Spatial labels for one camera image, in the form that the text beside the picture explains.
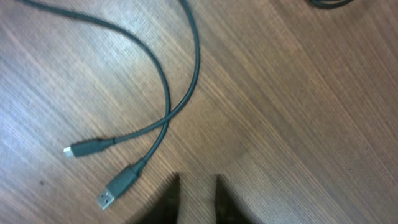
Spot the thin black USB cable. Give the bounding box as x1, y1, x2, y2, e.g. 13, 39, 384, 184
307, 0, 355, 9

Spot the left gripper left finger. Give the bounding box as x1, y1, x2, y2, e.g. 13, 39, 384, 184
130, 172, 181, 224

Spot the thick black USB cable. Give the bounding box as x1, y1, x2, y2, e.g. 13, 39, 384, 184
18, 0, 201, 212

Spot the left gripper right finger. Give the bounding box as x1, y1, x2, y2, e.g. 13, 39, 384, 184
214, 175, 253, 224

